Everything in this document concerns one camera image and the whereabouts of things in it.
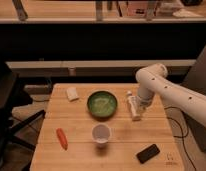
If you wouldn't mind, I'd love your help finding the orange carrot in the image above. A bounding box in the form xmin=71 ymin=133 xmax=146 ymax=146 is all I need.
xmin=56 ymin=128 xmax=68 ymax=150

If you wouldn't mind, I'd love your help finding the white paper cup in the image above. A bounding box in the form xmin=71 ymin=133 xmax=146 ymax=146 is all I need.
xmin=92 ymin=124 xmax=111 ymax=144

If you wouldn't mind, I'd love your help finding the white tube bottle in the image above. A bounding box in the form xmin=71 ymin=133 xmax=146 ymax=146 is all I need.
xmin=127 ymin=91 xmax=142 ymax=121

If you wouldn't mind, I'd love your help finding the wooden table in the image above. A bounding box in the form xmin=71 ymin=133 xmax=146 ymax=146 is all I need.
xmin=30 ymin=84 xmax=184 ymax=171

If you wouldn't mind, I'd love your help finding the black cable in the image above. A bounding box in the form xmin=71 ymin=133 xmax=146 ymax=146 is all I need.
xmin=164 ymin=106 xmax=198 ymax=171

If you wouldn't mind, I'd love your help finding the black smartphone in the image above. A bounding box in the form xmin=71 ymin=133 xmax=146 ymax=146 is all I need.
xmin=136 ymin=144 xmax=160 ymax=164

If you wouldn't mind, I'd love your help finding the green bowl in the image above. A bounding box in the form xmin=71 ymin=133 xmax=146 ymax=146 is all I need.
xmin=87 ymin=91 xmax=118 ymax=118

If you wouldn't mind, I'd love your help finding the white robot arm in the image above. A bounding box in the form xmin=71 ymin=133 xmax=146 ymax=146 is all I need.
xmin=136 ymin=63 xmax=206 ymax=127

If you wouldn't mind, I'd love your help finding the black office chair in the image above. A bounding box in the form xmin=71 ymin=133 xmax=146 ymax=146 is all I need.
xmin=0 ymin=61 xmax=45 ymax=164

